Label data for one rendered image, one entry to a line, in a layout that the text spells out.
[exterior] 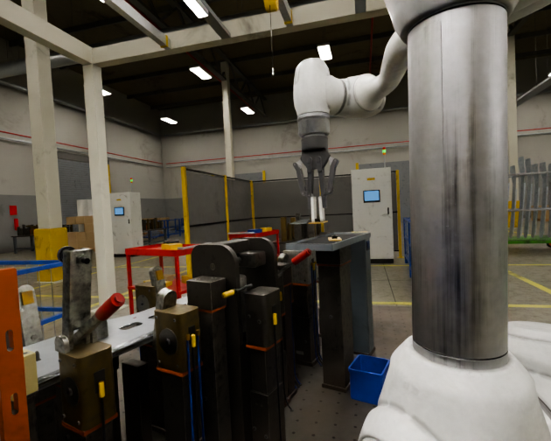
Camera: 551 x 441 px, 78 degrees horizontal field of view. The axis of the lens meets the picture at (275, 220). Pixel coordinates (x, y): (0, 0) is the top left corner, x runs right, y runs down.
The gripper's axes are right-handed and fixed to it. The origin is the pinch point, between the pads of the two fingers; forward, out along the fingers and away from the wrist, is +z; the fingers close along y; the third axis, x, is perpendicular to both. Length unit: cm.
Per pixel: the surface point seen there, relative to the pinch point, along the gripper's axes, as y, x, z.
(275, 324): 4.3, 26.1, 24.7
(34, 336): 55, 45, 25
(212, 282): 14.4, 34.2, 13.8
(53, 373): 33, 56, 25
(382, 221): 27, -645, 41
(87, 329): 24, 56, 17
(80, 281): 26, 55, 9
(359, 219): 72, -639, 33
